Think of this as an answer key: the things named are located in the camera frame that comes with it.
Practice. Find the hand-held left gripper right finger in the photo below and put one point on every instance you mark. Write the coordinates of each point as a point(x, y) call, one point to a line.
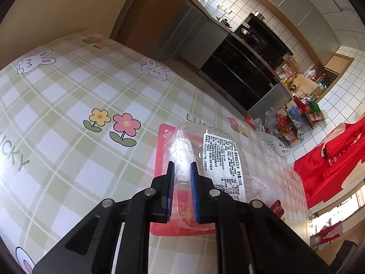
point(195, 197)

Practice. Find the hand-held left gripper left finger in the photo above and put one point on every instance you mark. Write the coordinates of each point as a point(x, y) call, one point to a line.
point(170, 194)

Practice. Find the red package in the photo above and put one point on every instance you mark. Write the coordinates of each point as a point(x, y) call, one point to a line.
point(163, 154)

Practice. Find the clear plastic labelled container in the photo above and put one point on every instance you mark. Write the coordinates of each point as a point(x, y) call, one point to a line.
point(218, 151)

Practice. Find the small red wrapper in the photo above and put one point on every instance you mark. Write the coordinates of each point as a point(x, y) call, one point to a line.
point(277, 207)

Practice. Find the crumpled clear plastic wrap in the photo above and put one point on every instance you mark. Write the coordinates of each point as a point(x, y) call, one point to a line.
point(282, 179)

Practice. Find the red bag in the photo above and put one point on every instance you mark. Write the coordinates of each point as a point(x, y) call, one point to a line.
point(250, 122)

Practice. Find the grey narrow base cabinet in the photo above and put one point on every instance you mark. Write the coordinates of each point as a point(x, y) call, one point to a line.
point(271, 100)

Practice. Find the black stove oven unit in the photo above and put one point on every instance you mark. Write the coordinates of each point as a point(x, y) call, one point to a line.
point(236, 68)

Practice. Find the red apron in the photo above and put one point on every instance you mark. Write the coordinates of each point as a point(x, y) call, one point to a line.
point(328, 162)

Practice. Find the red hanging cloth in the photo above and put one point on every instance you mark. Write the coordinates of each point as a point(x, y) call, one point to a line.
point(330, 231)

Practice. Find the checkered rabbit-print tablecloth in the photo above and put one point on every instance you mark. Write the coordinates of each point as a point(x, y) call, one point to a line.
point(71, 91)

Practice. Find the group of condiment bottles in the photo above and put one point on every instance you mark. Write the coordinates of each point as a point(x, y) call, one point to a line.
point(289, 75)

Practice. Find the grey lower kitchen cabinets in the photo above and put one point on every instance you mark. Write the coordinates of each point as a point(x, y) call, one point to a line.
point(191, 31)

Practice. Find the grey kitchen cabinets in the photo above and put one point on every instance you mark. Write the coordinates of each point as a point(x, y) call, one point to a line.
point(191, 31)
point(302, 5)

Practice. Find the black wok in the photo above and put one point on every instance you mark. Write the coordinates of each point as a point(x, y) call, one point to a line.
point(245, 32)

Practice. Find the steel lidded pot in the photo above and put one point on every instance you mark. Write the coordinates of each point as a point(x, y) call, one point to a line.
point(224, 22)

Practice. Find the black range hood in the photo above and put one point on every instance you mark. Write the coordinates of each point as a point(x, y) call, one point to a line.
point(271, 37)

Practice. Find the small steel pot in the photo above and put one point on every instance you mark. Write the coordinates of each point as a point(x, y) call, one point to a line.
point(258, 14)

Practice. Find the white electric kettle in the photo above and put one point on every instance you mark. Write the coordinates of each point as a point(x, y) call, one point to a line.
point(201, 0)

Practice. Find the grey upper kitchen cabinets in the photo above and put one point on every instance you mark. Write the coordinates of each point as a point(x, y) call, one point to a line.
point(302, 5)

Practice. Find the wooden wall cabinet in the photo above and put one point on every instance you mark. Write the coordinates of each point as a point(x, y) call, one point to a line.
point(335, 68)

